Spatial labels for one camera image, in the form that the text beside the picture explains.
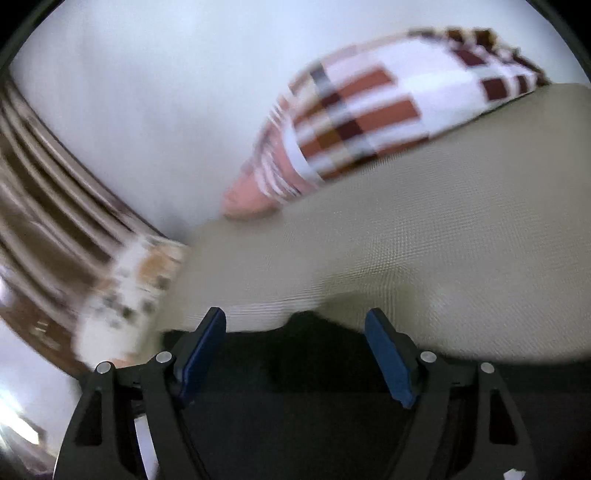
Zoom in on black pants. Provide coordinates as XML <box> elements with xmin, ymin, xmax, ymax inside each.
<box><xmin>182</xmin><ymin>312</ymin><xmax>590</xmax><ymax>479</ymax></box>

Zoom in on floral pillow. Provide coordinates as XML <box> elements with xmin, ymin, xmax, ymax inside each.
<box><xmin>72</xmin><ymin>234</ymin><xmax>188</xmax><ymax>369</ymax></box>

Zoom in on beige textured bed sheet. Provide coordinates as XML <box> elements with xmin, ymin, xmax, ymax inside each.
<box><xmin>155</xmin><ymin>84</ymin><xmax>590</xmax><ymax>361</ymax></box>

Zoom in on beige striped curtain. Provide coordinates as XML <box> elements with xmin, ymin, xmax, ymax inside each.
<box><xmin>1</xmin><ymin>77</ymin><xmax>154</xmax><ymax>376</ymax></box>

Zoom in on pink plaid pillow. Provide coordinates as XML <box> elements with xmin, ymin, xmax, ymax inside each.
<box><xmin>222</xmin><ymin>28</ymin><xmax>549</xmax><ymax>219</ymax></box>

